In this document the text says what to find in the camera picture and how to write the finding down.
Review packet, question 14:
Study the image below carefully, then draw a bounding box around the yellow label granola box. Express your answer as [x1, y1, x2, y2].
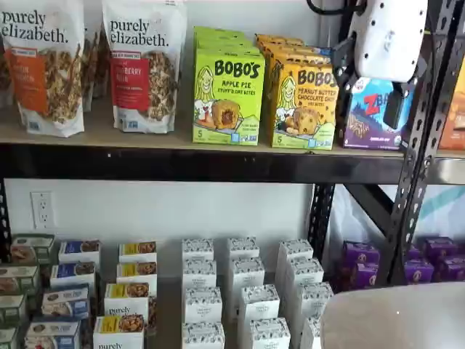
[118, 240, 158, 264]
[103, 282, 151, 321]
[116, 260, 158, 292]
[92, 314, 146, 349]

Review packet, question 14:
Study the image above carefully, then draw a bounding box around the blue purple ZBar box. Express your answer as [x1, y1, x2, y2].
[303, 45, 334, 58]
[340, 74, 416, 151]

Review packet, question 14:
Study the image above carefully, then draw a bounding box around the white wall power outlet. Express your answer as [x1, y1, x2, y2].
[29, 190, 56, 230]

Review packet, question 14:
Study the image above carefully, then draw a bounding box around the blue label oatmeal box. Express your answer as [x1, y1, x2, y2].
[57, 239, 102, 269]
[24, 319, 82, 349]
[49, 260, 97, 291]
[40, 284, 91, 321]

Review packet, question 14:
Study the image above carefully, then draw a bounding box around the white patterned carton box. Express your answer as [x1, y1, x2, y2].
[230, 257, 266, 310]
[237, 284, 281, 340]
[248, 317, 291, 349]
[181, 237, 216, 261]
[277, 238, 315, 285]
[181, 321, 227, 349]
[183, 286, 224, 325]
[284, 257, 325, 310]
[291, 281, 335, 329]
[182, 258, 218, 290]
[301, 315, 323, 349]
[226, 236, 261, 261]

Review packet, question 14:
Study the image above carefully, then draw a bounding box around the orange snack box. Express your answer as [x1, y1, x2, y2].
[437, 95, 465, 151]

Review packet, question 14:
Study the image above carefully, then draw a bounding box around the silver metal shelf beam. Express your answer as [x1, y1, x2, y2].
[429, 148, 465, 187]

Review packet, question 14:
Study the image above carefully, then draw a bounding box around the black metal shelf beam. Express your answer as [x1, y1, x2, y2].
[0, 143, 405, 185]

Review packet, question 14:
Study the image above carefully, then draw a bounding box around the green label oatmeal box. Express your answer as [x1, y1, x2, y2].
[10, 233, 56, 265]
[0, 294, 29, 327]
[0, 265, 41, 297]
[0, 326, 20, 349]

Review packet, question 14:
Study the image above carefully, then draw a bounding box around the black diagonal shelf brace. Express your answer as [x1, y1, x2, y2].
[342, 182, 400, 234]

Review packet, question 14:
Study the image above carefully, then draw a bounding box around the white plastic sheet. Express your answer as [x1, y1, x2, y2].
[325, 184, 465, 256]

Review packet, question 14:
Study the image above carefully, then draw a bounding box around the yellow Bobo's peanut butter box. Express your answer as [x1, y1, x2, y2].
[262, 44, 333, 68]
[270, 57, 340, 151]
[257, 38, 321, 52]
[255, 33, 304, 45]

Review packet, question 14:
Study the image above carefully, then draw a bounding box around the green Bobo's apple pie box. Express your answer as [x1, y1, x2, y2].
[191, 46, 266, 145]
[192, 25, 248, 41]
[193, 35, 263, 56]

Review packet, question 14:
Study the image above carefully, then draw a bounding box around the wooden shelf board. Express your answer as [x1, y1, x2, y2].
[0, 104, 465, 159]

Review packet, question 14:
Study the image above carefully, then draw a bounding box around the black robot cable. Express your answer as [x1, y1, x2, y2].
[306, 0, 364, 18]

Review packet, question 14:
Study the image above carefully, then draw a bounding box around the grey perforated shelf upright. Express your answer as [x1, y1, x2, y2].
[390, 0, 461, 252]

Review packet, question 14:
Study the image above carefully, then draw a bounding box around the granola bag orange label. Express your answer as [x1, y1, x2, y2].
[0, 0, 86, 139]

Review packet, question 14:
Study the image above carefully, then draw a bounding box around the granola bag red label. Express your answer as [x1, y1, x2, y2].
[101, 0, 188, 134]

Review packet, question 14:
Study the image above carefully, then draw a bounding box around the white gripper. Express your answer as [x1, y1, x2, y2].
[332, 0, 430, 131]

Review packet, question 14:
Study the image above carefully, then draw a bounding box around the black perforated shelf upright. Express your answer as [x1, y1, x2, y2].
[307, 182, 336, 263]
[0, 177, 12, 263]

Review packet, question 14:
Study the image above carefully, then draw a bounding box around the white purely elizabeth granola bag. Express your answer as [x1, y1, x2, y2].
[0, 36, 16, 108]
[81, 0, 110, 112]

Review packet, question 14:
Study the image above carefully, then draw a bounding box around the black metal shelf post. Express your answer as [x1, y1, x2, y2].
[337, 9, 356, 47]

